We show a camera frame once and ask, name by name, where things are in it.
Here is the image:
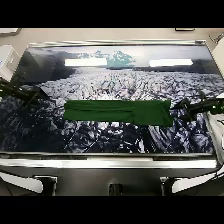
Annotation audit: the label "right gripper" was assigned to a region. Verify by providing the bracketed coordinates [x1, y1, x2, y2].
[173, 98, 195, 115]

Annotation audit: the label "dark green trousers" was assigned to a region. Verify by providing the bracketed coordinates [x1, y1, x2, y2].
[62, 98, 175, 127]

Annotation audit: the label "silver frame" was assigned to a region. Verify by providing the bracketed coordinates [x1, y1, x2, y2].
[0, 39, 224, 197]

